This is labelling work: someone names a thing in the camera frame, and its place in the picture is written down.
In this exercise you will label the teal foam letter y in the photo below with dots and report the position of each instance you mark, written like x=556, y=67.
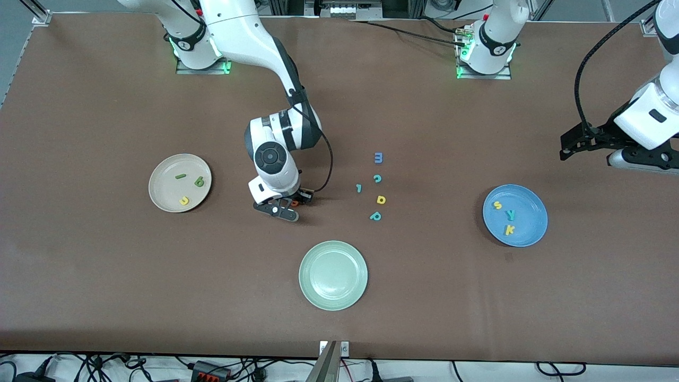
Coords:
x=510, y=215

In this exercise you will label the yellow foam letter k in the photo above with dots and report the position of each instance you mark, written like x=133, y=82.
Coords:
x=508, y=230

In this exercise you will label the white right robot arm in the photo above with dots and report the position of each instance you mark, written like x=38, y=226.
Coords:
x=238, y=32

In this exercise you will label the pale green plate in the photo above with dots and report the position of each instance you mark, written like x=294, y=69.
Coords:
x=333, y=275

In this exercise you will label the blue plate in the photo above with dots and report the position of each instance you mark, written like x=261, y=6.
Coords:
x=530, y=223

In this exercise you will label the teal foam letter p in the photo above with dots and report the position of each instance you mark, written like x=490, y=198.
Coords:
x=372, y=218

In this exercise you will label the beige brown plate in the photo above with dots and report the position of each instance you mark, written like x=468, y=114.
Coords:
x=170, y=191

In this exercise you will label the white mounting plate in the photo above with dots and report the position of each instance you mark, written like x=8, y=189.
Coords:
x=345, y=348

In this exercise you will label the black red power strip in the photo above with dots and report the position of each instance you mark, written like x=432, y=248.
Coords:
x=204, y=369

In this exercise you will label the grey electronics box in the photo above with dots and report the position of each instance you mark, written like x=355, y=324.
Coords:
x=345, y=10

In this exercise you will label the black power adapter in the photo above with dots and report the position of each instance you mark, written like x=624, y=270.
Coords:
x=32, y=378

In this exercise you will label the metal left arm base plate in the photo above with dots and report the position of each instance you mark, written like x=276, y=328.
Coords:
x=504, y=77

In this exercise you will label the aluminium frame corner post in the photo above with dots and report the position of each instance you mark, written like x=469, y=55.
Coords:
x=40, y=17
x=648, y=27

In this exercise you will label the metal camera stand bracket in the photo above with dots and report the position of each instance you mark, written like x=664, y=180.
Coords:
x=326, y=369

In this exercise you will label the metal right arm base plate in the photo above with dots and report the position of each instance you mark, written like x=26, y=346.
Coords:
x=183, y=70

